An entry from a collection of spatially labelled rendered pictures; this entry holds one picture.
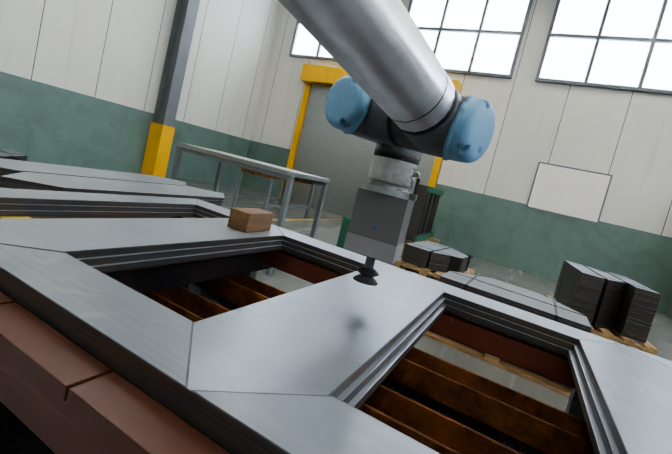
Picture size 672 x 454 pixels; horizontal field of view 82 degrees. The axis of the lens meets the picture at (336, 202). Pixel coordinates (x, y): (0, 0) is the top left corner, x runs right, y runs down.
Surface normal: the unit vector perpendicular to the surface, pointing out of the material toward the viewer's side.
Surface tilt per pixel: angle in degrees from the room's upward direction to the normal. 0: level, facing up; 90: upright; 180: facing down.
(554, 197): 90
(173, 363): 0
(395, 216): 90
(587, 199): 90
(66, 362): 0
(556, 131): 90
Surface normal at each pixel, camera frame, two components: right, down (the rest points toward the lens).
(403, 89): 0.15, 0.84
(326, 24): -0.14, 0.93
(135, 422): 0.24, -0.97
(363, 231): -0.35, -0.01
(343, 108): -0.68, -0.11
